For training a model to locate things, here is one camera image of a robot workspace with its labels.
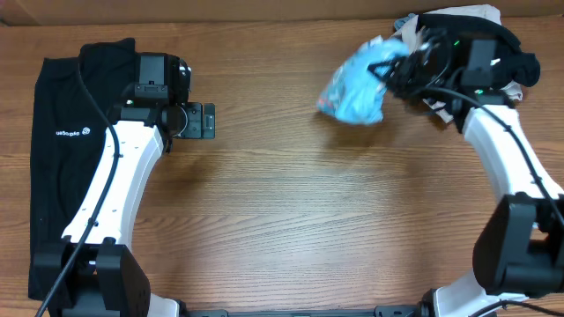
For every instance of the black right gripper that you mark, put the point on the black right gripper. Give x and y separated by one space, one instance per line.
403 69

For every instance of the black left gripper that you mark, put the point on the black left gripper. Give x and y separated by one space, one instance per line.
198 126

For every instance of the light blue t-shirt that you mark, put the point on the light blue t-shirt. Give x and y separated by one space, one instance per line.
354 94

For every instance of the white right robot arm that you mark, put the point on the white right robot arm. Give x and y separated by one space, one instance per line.
518 257

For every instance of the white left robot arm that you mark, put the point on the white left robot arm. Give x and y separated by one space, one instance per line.
91 270

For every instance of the beige folded garment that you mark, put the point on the beige folded garment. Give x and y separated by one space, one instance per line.
409 35

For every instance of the grey-blue garment under pile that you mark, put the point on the grey-blue garment under pile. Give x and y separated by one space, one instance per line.
402 21

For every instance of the black crumpled garment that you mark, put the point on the black crumpled garment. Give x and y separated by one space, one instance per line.
513 65

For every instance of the black folded garment with logo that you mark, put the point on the black folded garment with logo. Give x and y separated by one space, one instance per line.
68 134

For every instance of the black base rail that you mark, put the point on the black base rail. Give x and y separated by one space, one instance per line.
299 313

